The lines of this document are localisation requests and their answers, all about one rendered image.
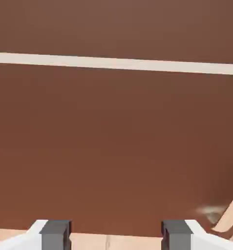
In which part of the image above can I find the brown cabinet with pale frame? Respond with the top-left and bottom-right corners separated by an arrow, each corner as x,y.
0,0 -> 233,250

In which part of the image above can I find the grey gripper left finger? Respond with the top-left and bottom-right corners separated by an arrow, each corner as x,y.
0,219 -> 72,250

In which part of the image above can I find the pale curved door handle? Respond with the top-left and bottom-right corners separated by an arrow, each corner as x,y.
211,187 -> 233,240

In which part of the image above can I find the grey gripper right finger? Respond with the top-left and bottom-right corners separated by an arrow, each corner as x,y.
161,219 -> 233,250

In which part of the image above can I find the brown cabinet door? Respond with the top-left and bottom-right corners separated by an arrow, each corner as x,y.
0,62 -> 233,238
0,0 -> 233,65

